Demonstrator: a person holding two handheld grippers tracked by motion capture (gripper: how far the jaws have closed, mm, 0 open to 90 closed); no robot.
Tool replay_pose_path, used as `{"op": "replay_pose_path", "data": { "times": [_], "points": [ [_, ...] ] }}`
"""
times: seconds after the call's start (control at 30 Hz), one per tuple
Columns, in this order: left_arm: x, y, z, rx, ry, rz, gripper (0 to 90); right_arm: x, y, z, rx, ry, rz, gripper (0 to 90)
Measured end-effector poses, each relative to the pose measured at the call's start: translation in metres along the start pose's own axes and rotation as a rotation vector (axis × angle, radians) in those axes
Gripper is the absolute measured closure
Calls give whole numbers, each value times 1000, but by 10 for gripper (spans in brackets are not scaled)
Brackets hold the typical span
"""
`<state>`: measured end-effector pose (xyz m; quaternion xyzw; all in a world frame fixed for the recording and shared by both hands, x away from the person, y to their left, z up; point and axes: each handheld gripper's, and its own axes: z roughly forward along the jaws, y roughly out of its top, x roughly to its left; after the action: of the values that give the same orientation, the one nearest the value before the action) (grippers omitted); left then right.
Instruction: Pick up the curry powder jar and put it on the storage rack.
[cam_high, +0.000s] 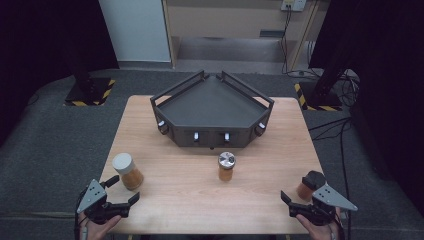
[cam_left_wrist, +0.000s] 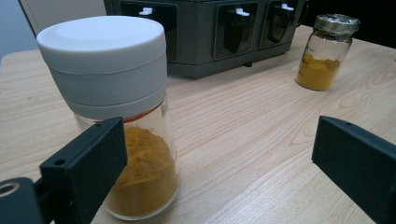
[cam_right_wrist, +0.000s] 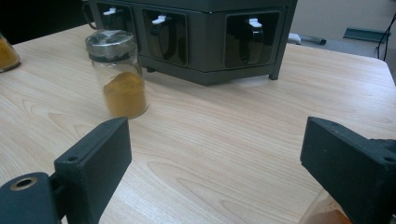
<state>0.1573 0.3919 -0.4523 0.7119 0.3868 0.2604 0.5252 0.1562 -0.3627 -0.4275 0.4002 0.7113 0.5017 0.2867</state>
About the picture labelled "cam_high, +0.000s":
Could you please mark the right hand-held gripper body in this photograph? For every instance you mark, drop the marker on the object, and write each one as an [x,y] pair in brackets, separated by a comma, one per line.
[328,198]

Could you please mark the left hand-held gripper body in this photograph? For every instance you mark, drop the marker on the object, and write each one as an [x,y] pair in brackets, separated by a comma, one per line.
[91,196]

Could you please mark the black lid spice jar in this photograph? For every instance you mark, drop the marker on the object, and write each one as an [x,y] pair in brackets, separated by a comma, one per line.
[304,192]

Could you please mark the white lid spice jar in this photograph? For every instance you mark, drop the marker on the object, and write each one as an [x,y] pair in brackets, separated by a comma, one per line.
[130,175]

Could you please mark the silver lid spice jar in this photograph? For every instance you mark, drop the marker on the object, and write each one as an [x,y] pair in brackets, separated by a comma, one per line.
[226,163]

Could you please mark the dark grey corner rack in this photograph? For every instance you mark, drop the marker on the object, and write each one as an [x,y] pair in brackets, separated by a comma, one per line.
[211,106]

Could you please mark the person's left hand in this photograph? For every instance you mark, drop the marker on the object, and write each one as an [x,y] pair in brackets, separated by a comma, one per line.
[100,230]

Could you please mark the person's right hand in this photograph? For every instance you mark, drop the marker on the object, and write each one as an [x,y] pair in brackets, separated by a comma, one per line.
[316,231]

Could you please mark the black stand with striped base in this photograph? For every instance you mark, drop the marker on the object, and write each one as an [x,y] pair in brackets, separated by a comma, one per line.
[321,96]
[88,93]

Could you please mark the black curtain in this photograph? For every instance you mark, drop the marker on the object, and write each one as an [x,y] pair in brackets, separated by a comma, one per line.
[390,66]
[40,50]

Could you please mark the white panel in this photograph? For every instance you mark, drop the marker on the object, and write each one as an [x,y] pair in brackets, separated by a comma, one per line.
[136,30]

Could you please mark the light wooden cabinet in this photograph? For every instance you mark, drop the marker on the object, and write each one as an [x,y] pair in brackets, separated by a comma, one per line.
[230,20]

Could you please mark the white wall power outlet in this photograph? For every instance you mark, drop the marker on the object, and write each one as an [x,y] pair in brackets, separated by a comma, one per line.
[293,4]

